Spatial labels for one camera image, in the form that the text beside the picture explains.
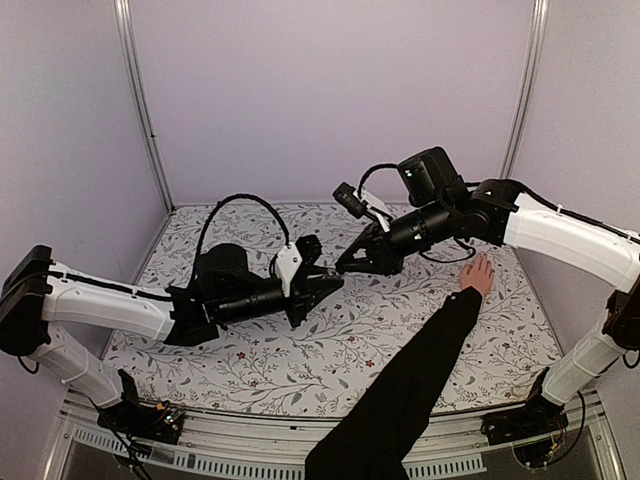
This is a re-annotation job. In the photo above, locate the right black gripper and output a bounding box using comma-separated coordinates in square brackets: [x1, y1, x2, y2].
[336, 197, 455, 276]

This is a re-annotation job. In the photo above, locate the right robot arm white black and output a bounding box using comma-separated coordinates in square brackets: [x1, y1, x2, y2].
[333, 147, 639, 436]

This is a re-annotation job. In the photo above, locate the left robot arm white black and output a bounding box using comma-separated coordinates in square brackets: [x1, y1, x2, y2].
[1, 236, 344, 434]

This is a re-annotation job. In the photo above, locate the black sleeved forearm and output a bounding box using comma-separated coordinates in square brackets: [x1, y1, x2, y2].
[305, 287, 482, 479]

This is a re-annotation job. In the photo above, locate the person's bare hand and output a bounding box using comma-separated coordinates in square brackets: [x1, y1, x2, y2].
[459, 253, 495, 297]

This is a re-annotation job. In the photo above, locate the floral patterned table mat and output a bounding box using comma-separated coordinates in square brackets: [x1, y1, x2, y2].
[104, 201, 562, 417]

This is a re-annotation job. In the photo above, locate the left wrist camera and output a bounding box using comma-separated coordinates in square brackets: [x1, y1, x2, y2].
[274, 234, 322, 298]

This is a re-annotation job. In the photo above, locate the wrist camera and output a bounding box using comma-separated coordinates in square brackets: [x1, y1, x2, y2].
[274, 234, 322, 298]
[333, 182, 393, 232]

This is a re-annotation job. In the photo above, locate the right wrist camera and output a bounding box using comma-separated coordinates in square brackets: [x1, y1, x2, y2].
[333, 182, 393, 232]

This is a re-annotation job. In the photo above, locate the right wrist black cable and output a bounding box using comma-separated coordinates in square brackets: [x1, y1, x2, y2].
[357, 164, 401, 194]

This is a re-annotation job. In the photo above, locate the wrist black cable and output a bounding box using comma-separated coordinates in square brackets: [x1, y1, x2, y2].
[192, 193, 292, 281]
[357, 164, 401, 194]

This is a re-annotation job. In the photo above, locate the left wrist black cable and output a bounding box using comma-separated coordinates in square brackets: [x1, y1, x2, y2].
[192, 193, 292, 281]

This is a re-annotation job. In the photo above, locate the front aluminium rail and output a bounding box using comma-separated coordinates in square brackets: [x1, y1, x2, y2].
[44, 389, 626, 480]

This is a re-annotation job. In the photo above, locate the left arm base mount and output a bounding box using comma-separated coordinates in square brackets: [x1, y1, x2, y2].
[97, 369, 184, 445]

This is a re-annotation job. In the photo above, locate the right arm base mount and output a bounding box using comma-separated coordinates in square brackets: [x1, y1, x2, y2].
[480, 367, 569, 469]

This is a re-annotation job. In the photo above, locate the right aluminium frame post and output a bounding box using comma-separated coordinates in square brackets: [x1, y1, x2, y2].
[499, 0, 550, 179]

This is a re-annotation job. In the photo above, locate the aluminium frame post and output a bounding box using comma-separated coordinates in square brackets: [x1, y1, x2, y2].
[499, 0, 550, 179]
[113, 0, 176, 214]

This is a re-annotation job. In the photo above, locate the left aluminium frame post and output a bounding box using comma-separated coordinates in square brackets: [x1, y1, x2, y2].
[113, 0, 176, 214]

